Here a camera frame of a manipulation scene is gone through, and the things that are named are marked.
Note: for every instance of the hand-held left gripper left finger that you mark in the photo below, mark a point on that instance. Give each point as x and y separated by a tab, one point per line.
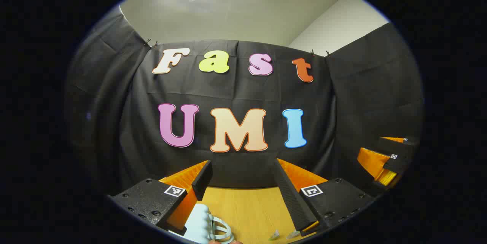
201	181

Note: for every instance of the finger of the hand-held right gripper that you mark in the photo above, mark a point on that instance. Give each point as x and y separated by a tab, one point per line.
395	160
405	141

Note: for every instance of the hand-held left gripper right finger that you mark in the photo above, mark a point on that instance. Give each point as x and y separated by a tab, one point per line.
291	198

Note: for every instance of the light blue suitcase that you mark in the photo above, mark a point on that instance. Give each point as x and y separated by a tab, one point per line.
199	221

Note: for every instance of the small clear plastic piece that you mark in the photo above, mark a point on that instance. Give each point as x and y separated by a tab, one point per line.
274	235
293	235

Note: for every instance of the black backdrop cloth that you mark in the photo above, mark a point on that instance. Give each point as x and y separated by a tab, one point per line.
228	91

